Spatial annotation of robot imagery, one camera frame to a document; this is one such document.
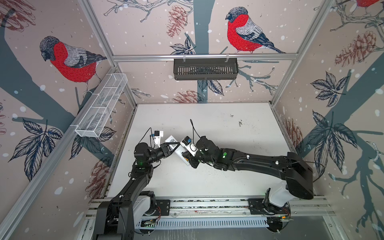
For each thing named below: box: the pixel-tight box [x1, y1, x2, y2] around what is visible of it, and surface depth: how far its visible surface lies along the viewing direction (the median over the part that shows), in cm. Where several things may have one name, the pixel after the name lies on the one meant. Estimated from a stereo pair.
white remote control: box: [164, 135, 190, 166], surface depth 76 cm
